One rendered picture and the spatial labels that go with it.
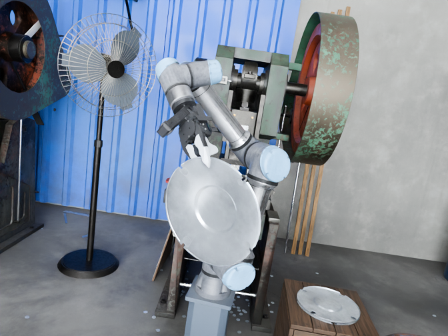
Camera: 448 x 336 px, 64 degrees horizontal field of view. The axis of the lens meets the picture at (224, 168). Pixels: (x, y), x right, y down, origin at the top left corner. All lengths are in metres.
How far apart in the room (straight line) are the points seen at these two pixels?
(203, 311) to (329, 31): 1.36
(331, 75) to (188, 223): 1.11
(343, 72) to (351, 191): 1.91
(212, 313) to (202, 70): 0.93
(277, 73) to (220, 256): 1.29
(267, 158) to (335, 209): 2.36
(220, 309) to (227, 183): 0.67
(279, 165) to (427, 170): 2.61
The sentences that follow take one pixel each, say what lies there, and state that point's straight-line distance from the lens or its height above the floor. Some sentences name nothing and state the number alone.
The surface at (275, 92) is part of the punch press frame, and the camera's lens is 1.99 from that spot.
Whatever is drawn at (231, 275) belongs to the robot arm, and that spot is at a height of 0.63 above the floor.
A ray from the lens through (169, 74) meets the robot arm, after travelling 1.08.
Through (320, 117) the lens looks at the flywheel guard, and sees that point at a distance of 1.76.
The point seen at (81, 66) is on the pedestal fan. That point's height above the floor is 1.28.
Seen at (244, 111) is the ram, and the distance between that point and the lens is 2.02.
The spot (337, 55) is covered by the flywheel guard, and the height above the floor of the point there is 1.49.
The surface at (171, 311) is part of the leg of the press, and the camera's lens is 2.18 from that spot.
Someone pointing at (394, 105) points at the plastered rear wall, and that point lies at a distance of 3.54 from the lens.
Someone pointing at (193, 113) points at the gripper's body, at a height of 1.18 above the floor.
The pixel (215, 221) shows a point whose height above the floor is 0.93.
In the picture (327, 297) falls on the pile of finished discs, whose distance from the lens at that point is 1.92.
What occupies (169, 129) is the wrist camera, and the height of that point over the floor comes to 1.13.
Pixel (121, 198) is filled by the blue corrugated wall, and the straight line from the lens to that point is 3.52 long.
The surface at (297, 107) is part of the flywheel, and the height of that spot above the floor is 1.23.
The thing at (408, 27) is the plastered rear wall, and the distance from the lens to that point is 3.61.
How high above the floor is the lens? 1.24
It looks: 11 degrees down
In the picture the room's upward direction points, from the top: 8 degrees clockwise
